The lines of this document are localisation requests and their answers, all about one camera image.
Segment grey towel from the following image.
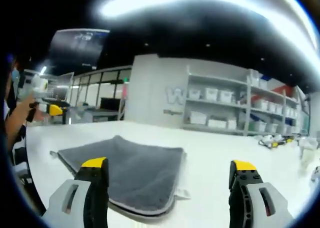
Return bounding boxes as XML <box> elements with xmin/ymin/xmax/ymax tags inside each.
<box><xmin>49</xmin><ymin>135</ymin><xmax>191</xmax><ymax>217</ymax></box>

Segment background work table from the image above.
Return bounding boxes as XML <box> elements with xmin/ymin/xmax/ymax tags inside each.
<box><xmin>23</xmin><ymin>68</ymin><xmax>76</xmax><ymax>125</ymax></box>

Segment black monitor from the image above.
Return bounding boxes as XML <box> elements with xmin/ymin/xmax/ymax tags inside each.
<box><xmin>99</xmin><ymin>96</ymin><xmax>121</xmax><ymax>112</ymax></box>

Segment ceiling-mounted dark screen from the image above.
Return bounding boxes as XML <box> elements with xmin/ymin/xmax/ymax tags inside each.
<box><xmin>48</xmin><ymin>28</ymin><xmax>111</xmax><ymax>71</ymax></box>

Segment spare yellow-black grippers pile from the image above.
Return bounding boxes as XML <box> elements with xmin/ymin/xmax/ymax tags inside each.
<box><xmin>256</xmin><ymin>134</ymin><xmax>295</xmax><ymax>149</ymax></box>

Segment white items on table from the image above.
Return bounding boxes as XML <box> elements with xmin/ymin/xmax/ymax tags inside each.
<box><xmin>298</xmin><ymin>137</ymin><xmax>320</xmax><ymax>184</ymax></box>

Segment grey metal shelf rack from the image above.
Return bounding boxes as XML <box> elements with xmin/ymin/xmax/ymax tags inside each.
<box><xmin>181</xmin><ymin>65</ymin><xmax>309</xmax><ymax>137</ymax></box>

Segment row of white storage bins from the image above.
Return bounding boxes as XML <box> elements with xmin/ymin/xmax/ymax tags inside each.
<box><xmin>187</xmin><ymin>74</ymin><xmax>305</xmax><ymax>134</ymax></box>

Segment ceiling light strip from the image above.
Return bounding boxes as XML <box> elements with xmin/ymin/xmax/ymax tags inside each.
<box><xmin>97</xmin><ymin>0</ymin><xmax>320</xmax><ymax>51</ymax></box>

